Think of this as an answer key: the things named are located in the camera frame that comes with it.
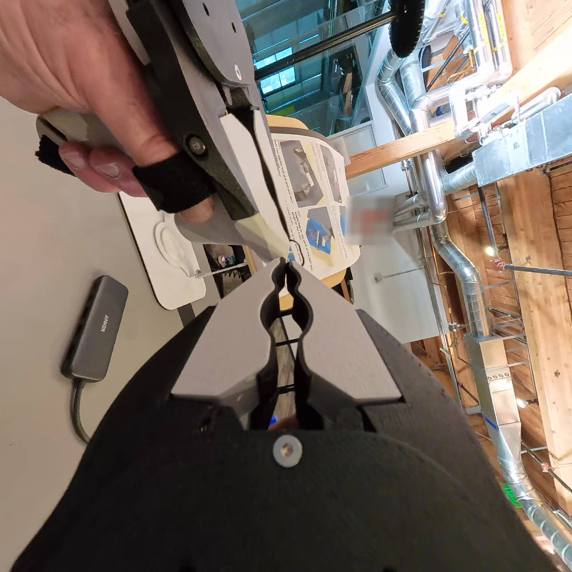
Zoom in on silver ventilation ducts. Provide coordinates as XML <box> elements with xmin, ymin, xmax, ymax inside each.
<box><xmin>376</xmin><ymin>0</ymin><xmax>572</xmax><ymax>559</ymax></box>

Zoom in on white object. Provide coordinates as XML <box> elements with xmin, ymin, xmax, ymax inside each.
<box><xmin>61</xmin><ymin>276</ymin><xmax>128</xmax><ymax>383</ymax></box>

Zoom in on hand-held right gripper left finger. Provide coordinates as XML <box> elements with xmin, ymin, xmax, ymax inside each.
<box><xmin>172</xmin><ymin>259</ymin><xmax>276</xmax><ymax>421</ymax></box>

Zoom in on person's left hand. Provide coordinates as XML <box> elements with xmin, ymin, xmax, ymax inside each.
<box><xmin>0</xmin><ymin>0</ymin><xmax>217</xmax><ymax>226</ymax></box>

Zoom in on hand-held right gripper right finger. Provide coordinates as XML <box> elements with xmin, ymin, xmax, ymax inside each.
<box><xmin>299</xmin><ymin>262</ymin><xmax>403</xmax><ymax>421</ymax></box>

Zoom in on black pole with round disc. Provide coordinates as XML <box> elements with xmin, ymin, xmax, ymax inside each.
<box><xmin>255</xmin><ymin>0</ymin><xmax>425</xmax><ymax>83</ymax></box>

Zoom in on instruction sheet wooden board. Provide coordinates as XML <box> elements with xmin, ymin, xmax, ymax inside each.
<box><xmin>264</xmin><ymin>115</ymin><xmax>363</xmax><ymax>301</ymax></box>

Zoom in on wooden post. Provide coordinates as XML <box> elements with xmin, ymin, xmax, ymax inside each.
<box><xmin>344</xmin><ymin>54</ymin><xmax>572</xmax><ymax>179</ymax></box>

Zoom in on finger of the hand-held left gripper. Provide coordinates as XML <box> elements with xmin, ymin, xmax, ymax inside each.
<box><xmin>219</xmin><ymin>108</ymin><xmax>297</xmax><ymax>262</ymax></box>

